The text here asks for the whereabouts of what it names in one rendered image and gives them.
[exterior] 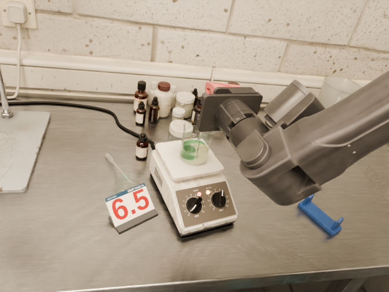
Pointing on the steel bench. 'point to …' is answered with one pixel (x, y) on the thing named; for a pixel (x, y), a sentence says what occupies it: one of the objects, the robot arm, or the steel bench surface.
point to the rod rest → (326, 223)
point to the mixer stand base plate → (20, 148)
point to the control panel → (210, 212)
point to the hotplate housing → (170, 196)
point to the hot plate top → (168, 151)
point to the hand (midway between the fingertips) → (209, 87)
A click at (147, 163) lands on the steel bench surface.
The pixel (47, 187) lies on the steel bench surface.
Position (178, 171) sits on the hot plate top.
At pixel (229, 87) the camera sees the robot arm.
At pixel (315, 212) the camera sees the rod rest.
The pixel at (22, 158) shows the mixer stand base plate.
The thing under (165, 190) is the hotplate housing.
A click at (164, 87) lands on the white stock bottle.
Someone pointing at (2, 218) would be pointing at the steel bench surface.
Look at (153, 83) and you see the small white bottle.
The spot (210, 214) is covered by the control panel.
